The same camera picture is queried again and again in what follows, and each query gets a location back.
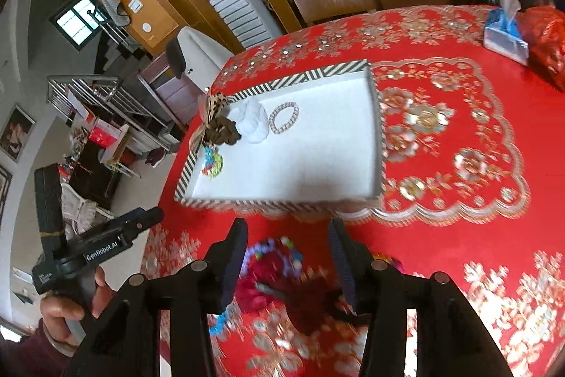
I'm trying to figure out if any left hand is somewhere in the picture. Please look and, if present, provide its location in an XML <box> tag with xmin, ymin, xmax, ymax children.
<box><xmin>39</xmin><ymin>265</ymin><xmax>116</xmax><ymax>347</ymax></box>

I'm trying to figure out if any white striped jewelry tray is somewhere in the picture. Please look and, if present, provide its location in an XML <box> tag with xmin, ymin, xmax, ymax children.
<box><xmin>173</xmin><ymin>59</ymin><xmax>383</xmax><ymax>214</ymax></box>

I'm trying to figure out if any pearl bracelet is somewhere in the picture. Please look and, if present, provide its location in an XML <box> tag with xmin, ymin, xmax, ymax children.
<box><xmin>268</xmin><ymin>100</ymin><xmax>301</xmax><ymax>136</ymax></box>

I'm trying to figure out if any grey jacket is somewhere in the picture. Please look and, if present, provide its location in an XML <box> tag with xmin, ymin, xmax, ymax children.
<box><xmin>165</xmin><ymin>27</ymin><xmax>234</xmax><ymax>93</ymax></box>

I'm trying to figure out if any red plastic bag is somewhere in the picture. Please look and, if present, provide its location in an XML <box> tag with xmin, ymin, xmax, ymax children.
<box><xmin>518</xmin><ymin>6</ymin><xmax>565</xmax><ymax>92</ymax></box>

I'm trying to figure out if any blue tissue pack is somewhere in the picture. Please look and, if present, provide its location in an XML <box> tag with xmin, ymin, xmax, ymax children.
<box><xmin>483</xmin><ymin>0</ymin><xmax>529</xmax><ymax>65</ymax></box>

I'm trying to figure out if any dark red hair bow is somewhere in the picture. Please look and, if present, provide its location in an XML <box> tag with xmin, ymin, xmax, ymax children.
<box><xmin>234</xmin><ymin>253</ymin><xmax>347</xmax><ymax>336</ymax></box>

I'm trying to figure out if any red floral tablecloth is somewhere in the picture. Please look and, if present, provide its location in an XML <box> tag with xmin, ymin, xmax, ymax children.
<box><xmin>142</xmin><ymin>6</ymin><xmax>564</xmax><ymax>376</ymax></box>

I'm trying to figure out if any metal stair railing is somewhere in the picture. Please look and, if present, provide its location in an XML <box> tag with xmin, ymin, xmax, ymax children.
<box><xmin>47</xmin><ymin>75</ymin><xmax>180</xmax><ymax>152</ymax></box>

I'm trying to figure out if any colourful bead bracelet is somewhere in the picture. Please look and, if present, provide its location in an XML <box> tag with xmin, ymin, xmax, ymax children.
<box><xmin>200</xmin><ymin>145</ymin><xmax>225</xmax><ymax>180</ymax></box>

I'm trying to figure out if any purple blue bead bracelet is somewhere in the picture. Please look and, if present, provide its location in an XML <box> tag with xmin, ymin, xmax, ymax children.
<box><xmin>239</xmin><ymin>236</ymin><xmax>306</xmax><ymax>279</ymax></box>

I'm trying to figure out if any leopard print hair bow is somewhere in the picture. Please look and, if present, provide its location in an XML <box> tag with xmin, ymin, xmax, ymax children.
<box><xmin>189</xmin><ymin>93</ymin><xmax>241</xmax><ymax>153</ymax></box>

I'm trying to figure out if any white fluffy scrunchie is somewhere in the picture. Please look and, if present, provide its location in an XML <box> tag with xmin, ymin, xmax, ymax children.
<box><xmin>234</xmin><ymin>98</ymin><xmax>269</xmax><ymax>145</ymax></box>

